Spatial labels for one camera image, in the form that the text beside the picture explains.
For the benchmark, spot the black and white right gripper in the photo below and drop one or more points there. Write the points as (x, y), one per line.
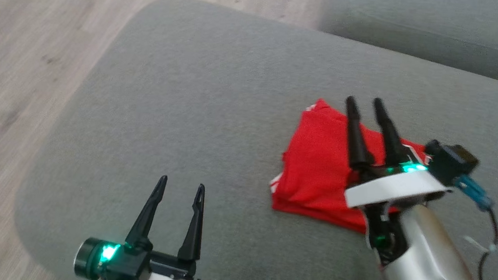
(393, 188)

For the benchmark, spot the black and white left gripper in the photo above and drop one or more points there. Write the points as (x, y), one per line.
(161, 270)

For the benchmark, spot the red cloth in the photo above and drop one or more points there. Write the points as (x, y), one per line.
(314, 164)

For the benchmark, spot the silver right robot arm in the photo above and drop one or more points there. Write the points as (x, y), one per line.
(427, 264)

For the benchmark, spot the grey sofa cushion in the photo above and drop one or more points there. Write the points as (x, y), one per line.
(211, 109)

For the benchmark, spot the grey and yellow sofa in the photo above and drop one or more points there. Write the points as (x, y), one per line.
(443, 30)

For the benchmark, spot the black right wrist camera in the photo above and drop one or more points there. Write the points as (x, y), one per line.
(452, 162)

